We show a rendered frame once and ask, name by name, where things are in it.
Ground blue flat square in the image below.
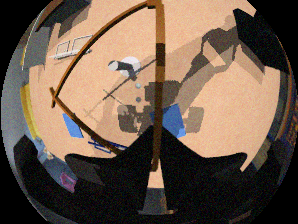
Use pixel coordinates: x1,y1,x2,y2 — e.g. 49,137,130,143
149,103,186,139
63,113,84,139

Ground dark blue glasses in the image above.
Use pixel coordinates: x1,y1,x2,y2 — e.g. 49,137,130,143
88,137,128,153

